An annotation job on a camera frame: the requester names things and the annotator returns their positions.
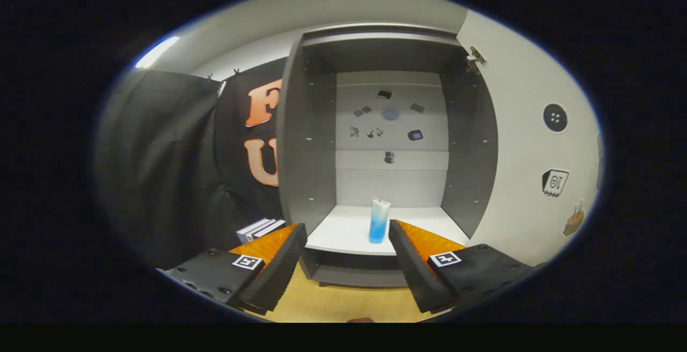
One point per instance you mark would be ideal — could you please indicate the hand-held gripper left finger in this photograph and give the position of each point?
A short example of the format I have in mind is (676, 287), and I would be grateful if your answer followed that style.
(276, 269)

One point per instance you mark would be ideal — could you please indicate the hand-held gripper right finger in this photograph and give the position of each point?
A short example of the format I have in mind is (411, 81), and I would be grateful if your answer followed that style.
(416, 266)

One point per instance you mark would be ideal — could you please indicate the blue squeeze tube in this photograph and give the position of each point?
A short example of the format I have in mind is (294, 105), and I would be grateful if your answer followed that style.
(378, 223)

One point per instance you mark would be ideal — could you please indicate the beige cabinet door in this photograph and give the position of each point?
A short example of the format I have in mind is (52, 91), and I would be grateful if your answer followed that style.
(515, 153)

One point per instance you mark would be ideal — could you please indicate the white cabinet shelf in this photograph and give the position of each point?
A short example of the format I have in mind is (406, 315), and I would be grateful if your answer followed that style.
(343, 231)

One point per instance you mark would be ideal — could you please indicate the grey cabinet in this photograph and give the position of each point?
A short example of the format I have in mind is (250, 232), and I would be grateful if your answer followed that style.
(308, 142)

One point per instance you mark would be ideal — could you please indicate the black backdrop cloth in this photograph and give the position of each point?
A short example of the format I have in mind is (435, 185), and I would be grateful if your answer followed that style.
(161, 153)

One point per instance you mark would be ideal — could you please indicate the silver door hinge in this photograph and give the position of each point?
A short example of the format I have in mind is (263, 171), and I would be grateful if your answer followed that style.
(474, 58)

